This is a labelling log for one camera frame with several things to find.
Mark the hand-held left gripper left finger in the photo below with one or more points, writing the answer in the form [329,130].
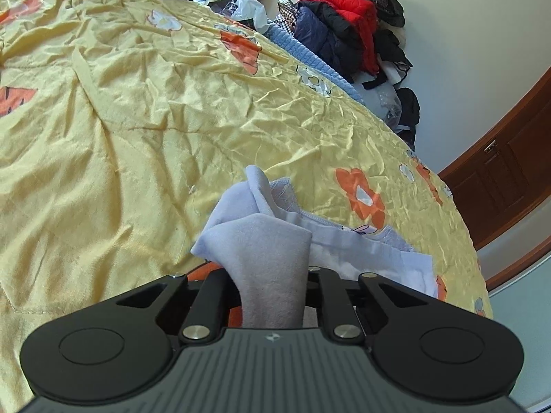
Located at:
[213,297]

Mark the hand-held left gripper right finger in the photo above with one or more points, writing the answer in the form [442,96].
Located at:
[329,299]

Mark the lavender lace-trimmed top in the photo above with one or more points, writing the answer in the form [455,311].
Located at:
[267,262]

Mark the yellow floral blanket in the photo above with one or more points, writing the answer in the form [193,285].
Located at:
[150,137]

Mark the black cloth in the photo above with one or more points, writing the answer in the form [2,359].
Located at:
[409,114]

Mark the grey blue bag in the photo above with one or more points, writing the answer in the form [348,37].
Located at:
[381,101]

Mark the wooden door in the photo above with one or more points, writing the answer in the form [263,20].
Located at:
[503,172]

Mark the blue knitted blanket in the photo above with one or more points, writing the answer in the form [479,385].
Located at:
[301,51]

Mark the black jacket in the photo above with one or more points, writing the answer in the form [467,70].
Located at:
[344,49]

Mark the navy puffer jacket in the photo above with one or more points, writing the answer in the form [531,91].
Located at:
[314,34]

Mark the white plastic bag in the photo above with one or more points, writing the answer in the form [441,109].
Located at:
[252,10]

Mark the houndstooth cloth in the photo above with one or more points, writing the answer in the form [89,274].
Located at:
[286,13]

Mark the red puffer jacket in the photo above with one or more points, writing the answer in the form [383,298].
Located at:
[348,8]

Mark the black patterned garment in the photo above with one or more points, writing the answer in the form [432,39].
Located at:
[379,0]

